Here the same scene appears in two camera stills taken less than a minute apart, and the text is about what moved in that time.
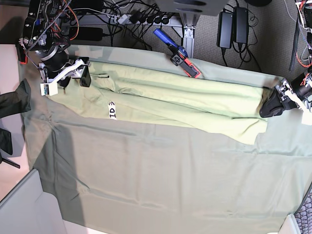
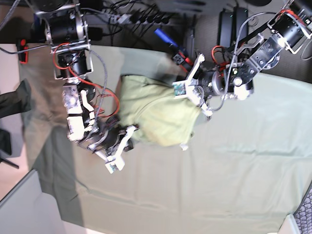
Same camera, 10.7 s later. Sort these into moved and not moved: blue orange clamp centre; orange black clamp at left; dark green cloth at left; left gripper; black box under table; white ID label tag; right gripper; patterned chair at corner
Moved: right gripper; white ID label tag; left gripper
Not moved: patterned chair at corner; dark green cloth at left; orange black clamp at left; blue orange clamp centre; black box under table
